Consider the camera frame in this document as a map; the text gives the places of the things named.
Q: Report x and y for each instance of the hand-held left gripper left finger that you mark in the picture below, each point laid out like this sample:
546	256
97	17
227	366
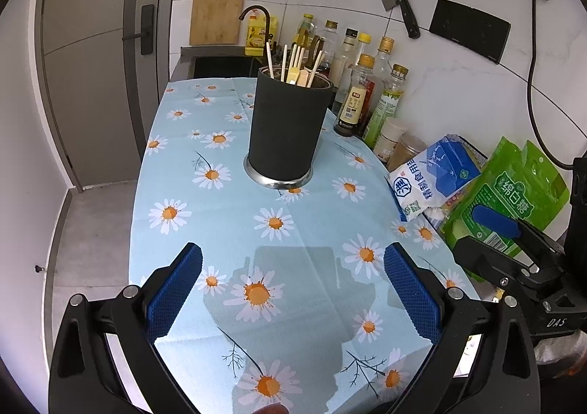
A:
176	295

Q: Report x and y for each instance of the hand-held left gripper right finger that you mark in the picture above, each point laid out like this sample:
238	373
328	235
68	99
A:
412	295

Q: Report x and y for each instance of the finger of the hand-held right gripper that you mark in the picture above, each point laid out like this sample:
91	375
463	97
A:
486	258
495	220

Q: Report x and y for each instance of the black utensil holder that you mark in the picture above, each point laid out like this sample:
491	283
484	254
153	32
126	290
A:
289	130

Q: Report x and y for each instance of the pile of bamboo chopsticks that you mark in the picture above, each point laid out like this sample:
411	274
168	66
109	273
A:
270	59

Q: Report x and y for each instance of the person's left hand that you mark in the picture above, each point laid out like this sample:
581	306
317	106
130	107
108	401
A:
273	409

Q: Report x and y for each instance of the green sugar bag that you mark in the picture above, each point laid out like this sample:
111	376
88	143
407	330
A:
504	189

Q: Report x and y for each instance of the white fuzzy cloth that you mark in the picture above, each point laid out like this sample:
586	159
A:
555	350

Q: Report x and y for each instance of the blue white salt bag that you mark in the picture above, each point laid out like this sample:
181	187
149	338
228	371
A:
435	180

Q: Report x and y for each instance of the blue daisy tablecloth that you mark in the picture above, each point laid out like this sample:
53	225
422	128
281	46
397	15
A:
206	212

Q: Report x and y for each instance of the brown lid spice jar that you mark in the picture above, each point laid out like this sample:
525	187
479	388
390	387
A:
406	152

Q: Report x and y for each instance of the green label gold cap bottle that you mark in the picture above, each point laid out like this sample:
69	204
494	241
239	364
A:
384	109

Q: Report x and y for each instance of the orange cap tan label bottle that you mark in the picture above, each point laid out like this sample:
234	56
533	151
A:
354	102

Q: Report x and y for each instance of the tall gold cap bottle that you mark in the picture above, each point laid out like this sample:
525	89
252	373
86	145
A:
385	56

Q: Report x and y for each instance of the small yellow cap bottle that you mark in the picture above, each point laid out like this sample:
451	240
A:
364	40

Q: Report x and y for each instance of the black cap vinegar bottle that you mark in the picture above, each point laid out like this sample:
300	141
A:
348	52

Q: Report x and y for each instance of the black kitchen sink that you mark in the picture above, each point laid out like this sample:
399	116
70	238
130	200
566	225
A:
220	66

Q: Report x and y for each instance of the grey door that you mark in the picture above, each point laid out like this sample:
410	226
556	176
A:
91	75

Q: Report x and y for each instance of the clear gold cap bottle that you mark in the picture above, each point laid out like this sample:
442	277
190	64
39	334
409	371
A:
330	40

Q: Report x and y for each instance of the yellow cap oil bottle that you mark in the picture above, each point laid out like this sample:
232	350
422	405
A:
305	31

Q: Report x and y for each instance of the yellow detergent bottle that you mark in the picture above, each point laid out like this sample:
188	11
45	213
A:
254	36

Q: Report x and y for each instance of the dark curved faucet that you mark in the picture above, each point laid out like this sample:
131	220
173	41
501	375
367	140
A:
268	29

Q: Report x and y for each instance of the wooden cutting board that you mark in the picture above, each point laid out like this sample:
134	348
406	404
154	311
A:
215	13

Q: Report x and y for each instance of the black wall socket panel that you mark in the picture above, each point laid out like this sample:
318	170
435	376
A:
467	29

